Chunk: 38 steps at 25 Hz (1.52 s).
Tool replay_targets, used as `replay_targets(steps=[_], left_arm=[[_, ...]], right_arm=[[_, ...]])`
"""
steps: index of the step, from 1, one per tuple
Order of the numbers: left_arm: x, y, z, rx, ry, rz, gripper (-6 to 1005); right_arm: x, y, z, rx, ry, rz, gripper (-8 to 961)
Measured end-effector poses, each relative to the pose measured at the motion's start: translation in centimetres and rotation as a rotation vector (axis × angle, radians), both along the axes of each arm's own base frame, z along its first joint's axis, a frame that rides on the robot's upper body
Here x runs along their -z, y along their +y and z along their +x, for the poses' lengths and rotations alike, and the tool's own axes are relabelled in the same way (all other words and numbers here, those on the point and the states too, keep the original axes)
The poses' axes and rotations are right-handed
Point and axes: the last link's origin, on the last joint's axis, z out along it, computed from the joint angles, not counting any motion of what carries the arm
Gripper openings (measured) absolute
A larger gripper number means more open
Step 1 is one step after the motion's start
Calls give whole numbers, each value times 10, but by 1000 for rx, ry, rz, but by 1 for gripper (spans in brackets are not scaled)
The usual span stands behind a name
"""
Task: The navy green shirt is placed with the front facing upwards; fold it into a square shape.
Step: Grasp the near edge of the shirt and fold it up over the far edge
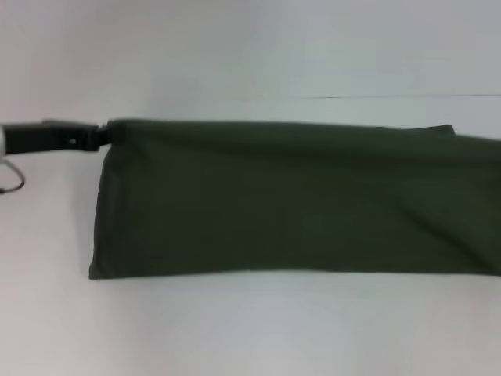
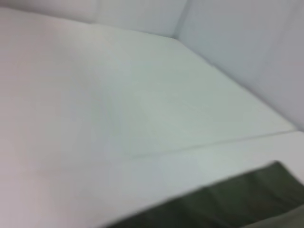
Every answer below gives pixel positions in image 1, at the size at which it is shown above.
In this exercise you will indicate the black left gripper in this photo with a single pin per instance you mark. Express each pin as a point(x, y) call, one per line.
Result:
point(47, 136)

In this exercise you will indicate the dark green printed t-shirt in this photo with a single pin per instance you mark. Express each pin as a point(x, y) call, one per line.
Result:
point(274, 203)

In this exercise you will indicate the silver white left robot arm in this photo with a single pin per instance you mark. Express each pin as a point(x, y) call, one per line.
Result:
point(2, 139)

